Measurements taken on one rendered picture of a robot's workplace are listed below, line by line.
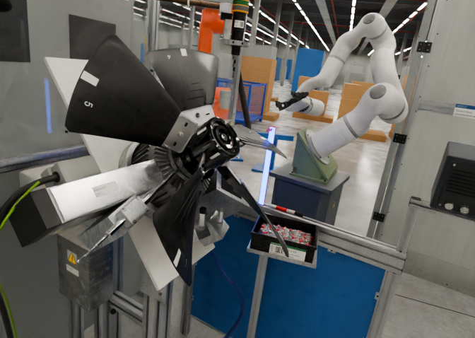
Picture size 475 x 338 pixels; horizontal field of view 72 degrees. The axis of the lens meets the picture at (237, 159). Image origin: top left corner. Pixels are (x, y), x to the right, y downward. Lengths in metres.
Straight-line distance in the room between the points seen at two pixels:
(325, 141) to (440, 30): 1.34
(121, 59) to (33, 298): 1.16
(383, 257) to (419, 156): 1.45
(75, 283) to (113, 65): 0.71
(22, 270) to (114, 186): 0.86
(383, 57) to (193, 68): 0.91
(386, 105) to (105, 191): 1.10
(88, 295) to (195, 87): 0.71
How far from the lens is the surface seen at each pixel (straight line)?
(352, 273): 1.36
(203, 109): 0.93
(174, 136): 0.83
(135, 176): 0.82
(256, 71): 9.03
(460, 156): 1.12
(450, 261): 2.89
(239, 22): 0.92
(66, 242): 1.15
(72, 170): 0.79
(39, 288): 1.66
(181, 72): 1.01
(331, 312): 1.48
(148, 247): 0.92
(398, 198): 2.72
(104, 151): 0.96
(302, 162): 1.54
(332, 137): 1.53
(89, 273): 1.11
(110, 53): 0.76
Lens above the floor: 1.41
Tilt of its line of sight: 17 degrees down
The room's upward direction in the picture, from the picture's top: 7 degrees clockwise
